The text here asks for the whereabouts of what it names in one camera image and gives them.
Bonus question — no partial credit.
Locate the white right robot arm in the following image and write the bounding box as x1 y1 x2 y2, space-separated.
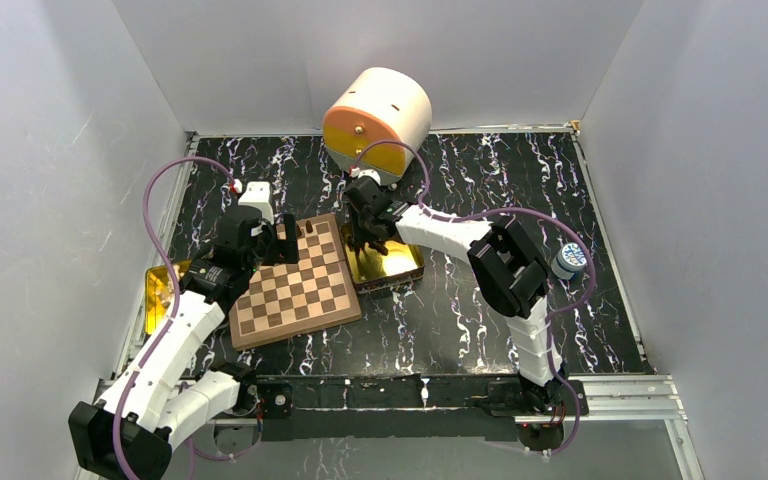
343 176 563 414

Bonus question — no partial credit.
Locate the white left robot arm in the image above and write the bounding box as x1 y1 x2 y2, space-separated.
68 205 299 479

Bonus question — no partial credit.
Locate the gold tin with dark pieces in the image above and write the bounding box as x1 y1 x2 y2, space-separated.
340 224 425 294

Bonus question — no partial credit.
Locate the wooden chess board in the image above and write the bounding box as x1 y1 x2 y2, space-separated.
229 213 361 351

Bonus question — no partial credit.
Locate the gold tin with light pieces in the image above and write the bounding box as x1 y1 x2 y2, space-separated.
144 265 174 335

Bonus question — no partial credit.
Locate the round pastel drawer cabinet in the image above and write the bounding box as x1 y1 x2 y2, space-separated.
322 67 432 185

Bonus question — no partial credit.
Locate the blue white round cap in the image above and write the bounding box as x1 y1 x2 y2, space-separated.
550 243 589 281

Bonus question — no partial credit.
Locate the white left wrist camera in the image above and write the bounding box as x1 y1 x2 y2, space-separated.
232 179 275 224

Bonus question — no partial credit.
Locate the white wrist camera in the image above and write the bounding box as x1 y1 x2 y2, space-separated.
349 167 382 186
232 179 275 224

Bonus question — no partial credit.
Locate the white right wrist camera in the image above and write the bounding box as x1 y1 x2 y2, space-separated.
349 167 382 186

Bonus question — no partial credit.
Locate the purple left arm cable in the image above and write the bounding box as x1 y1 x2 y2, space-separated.
112 156 240 480

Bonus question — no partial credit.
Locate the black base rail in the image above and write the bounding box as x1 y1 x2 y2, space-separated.
195 374 587 452

